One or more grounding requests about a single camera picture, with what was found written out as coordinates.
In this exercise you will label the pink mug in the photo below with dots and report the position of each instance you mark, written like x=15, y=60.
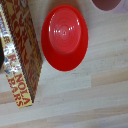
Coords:
x=106, y=4

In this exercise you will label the red plastic bowl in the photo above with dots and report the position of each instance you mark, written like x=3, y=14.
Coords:
x=64, y=36

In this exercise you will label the granola bars cardboard box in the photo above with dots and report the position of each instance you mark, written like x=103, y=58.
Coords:
x=20, y=50

